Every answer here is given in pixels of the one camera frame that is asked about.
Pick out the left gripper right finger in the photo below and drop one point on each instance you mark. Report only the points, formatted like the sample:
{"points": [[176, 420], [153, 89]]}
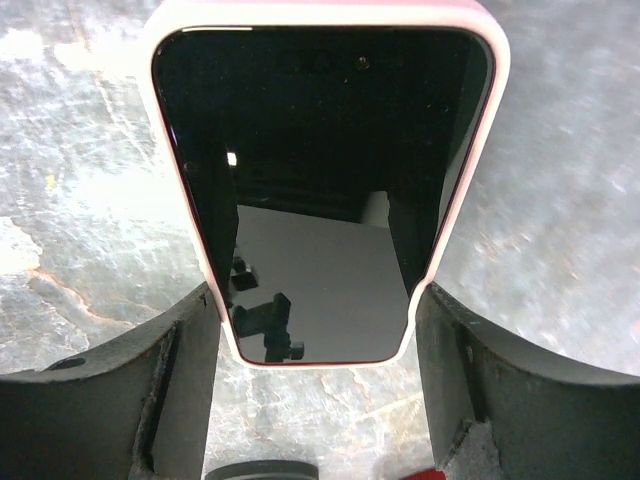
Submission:
{"points": [[501, 407]]}

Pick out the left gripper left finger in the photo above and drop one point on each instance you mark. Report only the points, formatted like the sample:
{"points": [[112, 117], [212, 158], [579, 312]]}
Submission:
{"points": [[134, 407]]}

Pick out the black phone stand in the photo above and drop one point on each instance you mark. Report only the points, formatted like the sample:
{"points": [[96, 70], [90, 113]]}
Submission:
{"points": [[265, 470]]}

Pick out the phone with pink case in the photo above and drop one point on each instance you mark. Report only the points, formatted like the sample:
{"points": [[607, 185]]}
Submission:
{"points": [[323, 151]]}

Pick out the red round tray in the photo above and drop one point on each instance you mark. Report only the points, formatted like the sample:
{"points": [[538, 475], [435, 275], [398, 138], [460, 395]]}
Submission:
{"points": [[428, 474]]}

